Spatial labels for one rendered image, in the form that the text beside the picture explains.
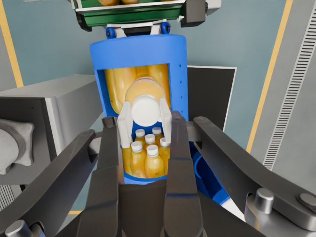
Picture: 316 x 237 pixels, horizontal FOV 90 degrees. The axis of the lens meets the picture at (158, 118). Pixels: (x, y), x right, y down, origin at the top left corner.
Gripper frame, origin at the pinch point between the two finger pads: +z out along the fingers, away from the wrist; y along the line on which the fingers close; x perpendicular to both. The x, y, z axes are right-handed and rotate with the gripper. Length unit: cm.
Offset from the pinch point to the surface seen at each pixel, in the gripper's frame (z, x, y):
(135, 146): 31.9, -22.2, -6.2
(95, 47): 26.3, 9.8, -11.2
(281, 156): 144, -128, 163
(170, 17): 57, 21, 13
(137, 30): 40.6, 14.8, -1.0
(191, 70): 130, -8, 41
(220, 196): 45, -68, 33
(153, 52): 22.2, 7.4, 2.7
